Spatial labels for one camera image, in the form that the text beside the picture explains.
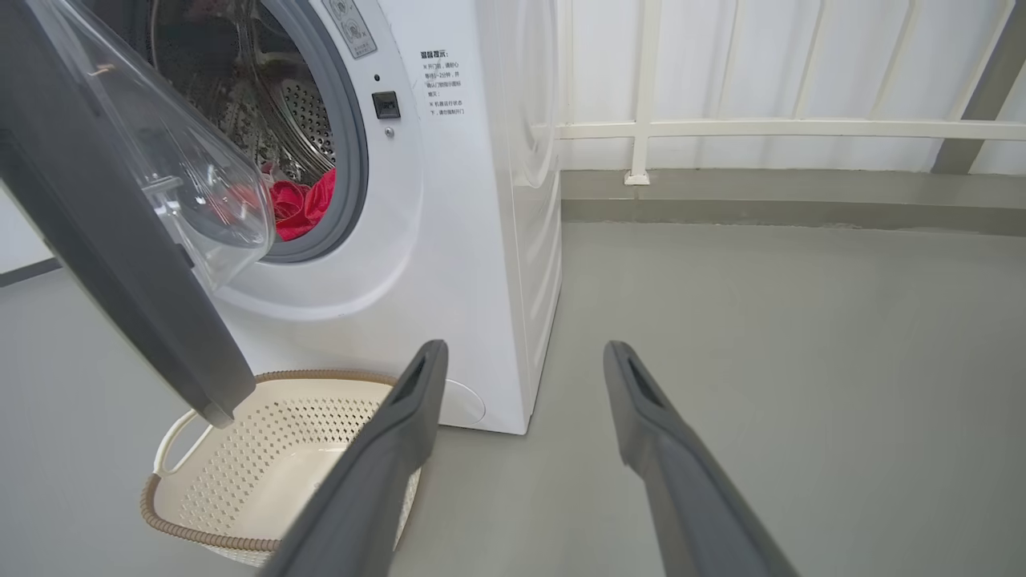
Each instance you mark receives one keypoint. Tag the cream perforated laundry basket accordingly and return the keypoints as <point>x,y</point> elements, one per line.
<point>264,465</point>

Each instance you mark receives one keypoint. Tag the white metal railing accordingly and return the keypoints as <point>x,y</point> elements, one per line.
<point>801,128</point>

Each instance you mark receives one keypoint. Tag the dark round washing machine door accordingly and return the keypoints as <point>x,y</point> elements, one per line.
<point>96,224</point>

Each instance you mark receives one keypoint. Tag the grey slanted metal post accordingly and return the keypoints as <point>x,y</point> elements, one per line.
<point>982,96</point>

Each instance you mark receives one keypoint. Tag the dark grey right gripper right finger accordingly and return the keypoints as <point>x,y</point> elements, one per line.
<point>689,497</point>

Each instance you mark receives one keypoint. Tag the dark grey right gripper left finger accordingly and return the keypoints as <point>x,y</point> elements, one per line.
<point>377,481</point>

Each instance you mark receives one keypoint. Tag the grey warning label sticker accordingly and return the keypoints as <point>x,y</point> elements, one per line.
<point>353,28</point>

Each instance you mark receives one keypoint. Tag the white front-load washing machine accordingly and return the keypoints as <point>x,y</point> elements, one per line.
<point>449,240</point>

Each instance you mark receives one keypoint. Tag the red garment with white collar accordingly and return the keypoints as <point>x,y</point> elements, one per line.
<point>300,204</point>

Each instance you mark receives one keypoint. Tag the black door latch socket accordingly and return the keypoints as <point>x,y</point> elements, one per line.
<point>386,105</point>

